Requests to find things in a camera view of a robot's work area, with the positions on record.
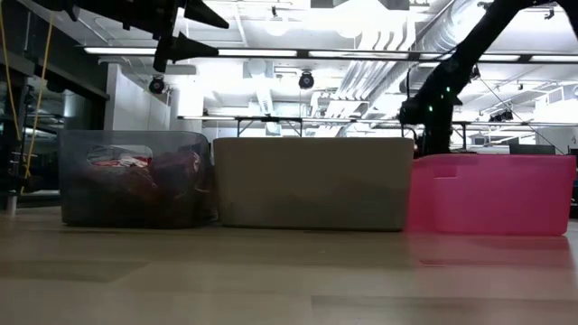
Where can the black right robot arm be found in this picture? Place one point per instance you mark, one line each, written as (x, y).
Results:
(474, 40)

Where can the white post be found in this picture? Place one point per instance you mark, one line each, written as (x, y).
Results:
(11, 205)

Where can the black ceiling spot lamp cluster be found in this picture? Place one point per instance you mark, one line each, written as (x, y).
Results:
(501, 116)
(475, 72)

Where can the silver ventilation duct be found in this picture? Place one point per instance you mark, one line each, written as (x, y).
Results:
(433, 36)

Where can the pink translucent plastic bin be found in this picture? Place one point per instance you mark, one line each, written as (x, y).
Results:
(496, 194)

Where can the light grey plastic bin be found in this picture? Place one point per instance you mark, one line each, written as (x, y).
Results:
(311, 185)

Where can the black framed background table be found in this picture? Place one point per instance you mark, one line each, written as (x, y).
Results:
(271, 119)
(460, 123)

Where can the white round ceiling lamp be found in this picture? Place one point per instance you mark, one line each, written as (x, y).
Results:
(276, 27)

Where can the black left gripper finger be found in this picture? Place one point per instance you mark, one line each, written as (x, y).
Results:
(180, 47)
(201, 13)

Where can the dark shelf rack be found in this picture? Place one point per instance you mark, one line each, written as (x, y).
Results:
(45, 158)

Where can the black monitor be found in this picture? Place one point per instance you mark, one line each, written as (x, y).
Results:
(533, 150)

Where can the long ceiling light strip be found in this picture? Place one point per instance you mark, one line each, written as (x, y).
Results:
(257, 52)

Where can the smoky grey translucent plastic bin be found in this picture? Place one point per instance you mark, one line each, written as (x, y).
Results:
(135, 198)

